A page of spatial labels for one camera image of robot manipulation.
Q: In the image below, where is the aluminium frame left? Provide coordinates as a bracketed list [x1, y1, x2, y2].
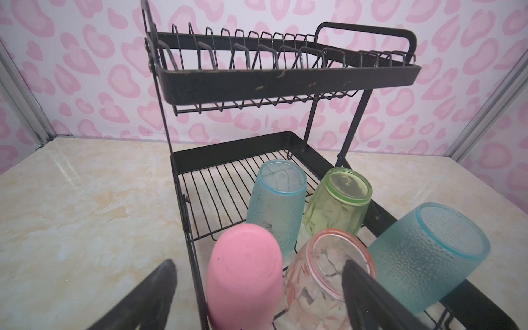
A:
[1, 43, 56, 148]

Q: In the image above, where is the black wire dish rack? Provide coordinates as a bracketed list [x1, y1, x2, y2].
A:
[141, 1, 420, 329]

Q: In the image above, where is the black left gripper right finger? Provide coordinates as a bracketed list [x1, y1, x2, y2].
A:
[342, 260, 427, 330]

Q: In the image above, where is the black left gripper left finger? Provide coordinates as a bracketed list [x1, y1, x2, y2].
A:
[90, 259, 177, 329]

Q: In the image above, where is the opaque pink cup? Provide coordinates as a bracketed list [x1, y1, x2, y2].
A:
[206, 223, 283, 329]

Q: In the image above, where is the clear pink plastic cup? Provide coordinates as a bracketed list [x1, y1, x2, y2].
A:
[284, 228, 377, 329]

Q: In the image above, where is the yellow-green clear cup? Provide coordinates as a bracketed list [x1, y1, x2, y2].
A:
[302, 167, 373, 236]

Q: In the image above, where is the aluminium corner frame right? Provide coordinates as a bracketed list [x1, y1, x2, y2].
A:
[444, 51, 527, 162]

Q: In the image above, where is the teal clear cup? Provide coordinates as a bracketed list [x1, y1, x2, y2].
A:
[368, 202, 491, 314]
[246, 159, 307, 257]

